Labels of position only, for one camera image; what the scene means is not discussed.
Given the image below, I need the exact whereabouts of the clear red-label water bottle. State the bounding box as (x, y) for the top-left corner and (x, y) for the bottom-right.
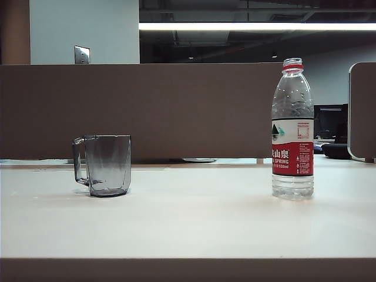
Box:
(271, 57), (315, 201)

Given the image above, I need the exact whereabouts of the grey transparent plastic mug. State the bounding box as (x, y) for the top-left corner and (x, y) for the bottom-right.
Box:
(72, 135), (132, 197)

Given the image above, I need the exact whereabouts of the long brown desk partition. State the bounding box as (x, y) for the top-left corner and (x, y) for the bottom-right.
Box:
(0, 63), (285, 162)

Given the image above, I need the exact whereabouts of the brown board strip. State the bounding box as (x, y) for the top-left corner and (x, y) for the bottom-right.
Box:
(0, 257), (376, 282)

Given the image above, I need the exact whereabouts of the white ceiling light strip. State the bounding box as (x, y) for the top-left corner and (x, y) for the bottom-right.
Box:
(139, 22), (376, 31)

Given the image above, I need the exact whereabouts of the wide black computer monitor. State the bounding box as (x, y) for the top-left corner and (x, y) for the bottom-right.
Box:
(313, 103), (349, 139)

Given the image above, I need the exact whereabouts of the black round cushion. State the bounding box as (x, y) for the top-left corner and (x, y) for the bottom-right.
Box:
(321, 142), (353, 160)

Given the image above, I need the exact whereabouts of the brown partition with white edge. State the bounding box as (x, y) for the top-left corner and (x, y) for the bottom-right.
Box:
(348, 61), (376, 163)

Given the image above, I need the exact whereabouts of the metal wall switch plate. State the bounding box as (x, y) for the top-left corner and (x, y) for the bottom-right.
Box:
(74, 45), (91, 65)

